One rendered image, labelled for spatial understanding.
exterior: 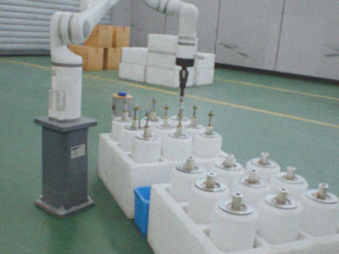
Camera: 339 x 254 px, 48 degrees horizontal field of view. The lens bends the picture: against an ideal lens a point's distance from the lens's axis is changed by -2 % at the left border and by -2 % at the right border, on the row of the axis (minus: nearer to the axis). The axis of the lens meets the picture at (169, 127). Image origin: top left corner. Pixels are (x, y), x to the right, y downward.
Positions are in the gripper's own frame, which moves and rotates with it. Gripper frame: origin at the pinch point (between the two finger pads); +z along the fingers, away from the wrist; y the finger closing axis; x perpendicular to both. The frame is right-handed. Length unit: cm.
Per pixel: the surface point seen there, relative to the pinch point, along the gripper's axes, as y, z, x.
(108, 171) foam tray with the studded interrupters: 20.4, 28.5, -24.8
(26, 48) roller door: -484, 23, -267
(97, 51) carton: -353, 11, -117
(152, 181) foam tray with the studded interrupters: 38.7, 23.4, -6.7
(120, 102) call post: -2.4, 6.6, -25.2
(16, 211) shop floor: 45, 36, -49
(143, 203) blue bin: 52, 25, -8
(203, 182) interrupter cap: 68, 10, 7
